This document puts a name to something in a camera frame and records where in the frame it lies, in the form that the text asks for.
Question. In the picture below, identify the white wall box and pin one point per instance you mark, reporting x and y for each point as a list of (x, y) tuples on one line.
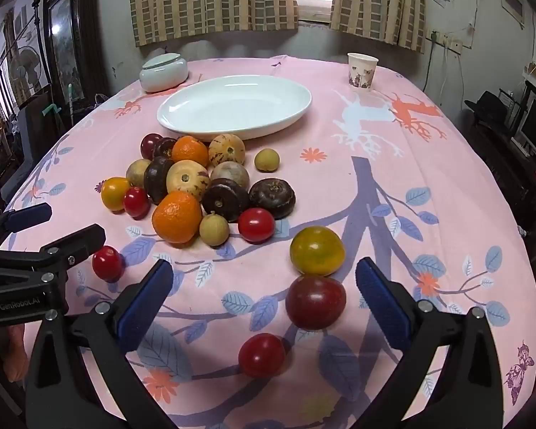
[(512, 0)]

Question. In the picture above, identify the wide checked curtain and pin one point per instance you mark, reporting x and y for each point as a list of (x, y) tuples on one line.
[(205, 0)]

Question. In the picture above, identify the dark red tomato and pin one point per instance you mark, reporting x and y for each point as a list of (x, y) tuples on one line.
[(316, 301), (149, 145)]

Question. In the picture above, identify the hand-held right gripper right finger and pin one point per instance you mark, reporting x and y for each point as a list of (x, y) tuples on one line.
[(384, 304)]

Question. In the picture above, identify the narrow checked curtain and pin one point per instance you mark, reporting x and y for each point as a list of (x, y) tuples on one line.
[(375, 0)]

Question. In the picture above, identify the orange mandarin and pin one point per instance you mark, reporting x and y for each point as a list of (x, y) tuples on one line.
[(190, 151), (177, 216)]

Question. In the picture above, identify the white oval plate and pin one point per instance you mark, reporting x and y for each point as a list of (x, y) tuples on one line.
[(232, 102)]

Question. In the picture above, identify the clear plastic bag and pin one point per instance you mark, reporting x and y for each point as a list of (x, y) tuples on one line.
[(102, 100)]

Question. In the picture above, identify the tan round fruit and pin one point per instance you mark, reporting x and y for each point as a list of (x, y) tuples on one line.
[(230, 172), (137, 172)]

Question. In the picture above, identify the person's left hand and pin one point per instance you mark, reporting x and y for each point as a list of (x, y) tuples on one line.
[(14, 351)]

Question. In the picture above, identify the black chair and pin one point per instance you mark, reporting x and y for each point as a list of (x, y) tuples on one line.
[(40, 134)]

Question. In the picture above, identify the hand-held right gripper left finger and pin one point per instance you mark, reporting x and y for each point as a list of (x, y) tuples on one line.
[(145, 304)]

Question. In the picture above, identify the red cherry tomato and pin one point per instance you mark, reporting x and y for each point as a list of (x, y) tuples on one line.
[(136, 202), (108, 262), (262, 354), (256, 225)]

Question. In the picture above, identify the yellow-green tomato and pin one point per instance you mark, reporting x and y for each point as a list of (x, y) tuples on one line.
[(317, 250)]

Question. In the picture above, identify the striped pepino melon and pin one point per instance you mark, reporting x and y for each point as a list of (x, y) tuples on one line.
[(226, 149), (187, 178)]

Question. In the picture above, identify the yellow-orange tomato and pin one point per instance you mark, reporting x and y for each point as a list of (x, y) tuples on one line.
[(114, 193)]

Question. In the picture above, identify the pink printed tablecloth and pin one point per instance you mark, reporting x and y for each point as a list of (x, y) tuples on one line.
[(429, 165)]

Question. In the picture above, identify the pale green lidded jar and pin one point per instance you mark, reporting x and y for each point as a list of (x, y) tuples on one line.
[(163, 73)]

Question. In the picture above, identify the dark wooden cabinet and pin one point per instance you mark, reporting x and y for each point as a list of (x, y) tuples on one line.
[(67, 31)]

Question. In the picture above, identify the green plastic hook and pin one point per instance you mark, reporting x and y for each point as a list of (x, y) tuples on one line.
[(52, 110)]

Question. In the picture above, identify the white wall socket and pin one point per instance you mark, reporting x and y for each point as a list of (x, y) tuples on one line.
[(449, 41)]

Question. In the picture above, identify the standing electric fan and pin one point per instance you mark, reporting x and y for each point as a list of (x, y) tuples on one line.
[(24, 67)]

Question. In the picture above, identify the printed paper cup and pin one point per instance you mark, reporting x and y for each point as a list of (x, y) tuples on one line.
[(362, 71)]

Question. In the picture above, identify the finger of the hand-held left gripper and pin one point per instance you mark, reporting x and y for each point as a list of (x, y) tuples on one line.
[(27, 216), (78, 239)]

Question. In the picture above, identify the black hat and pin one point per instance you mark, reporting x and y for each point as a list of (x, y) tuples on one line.
[(487, 105)]

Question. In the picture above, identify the black equipment desk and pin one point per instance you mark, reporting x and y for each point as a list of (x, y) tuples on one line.
[(518, 178)]

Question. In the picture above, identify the dark brown water chestnut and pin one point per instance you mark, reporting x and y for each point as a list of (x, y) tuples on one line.
[(157, 178), (165, 146), (272, 196), (225, 199)]

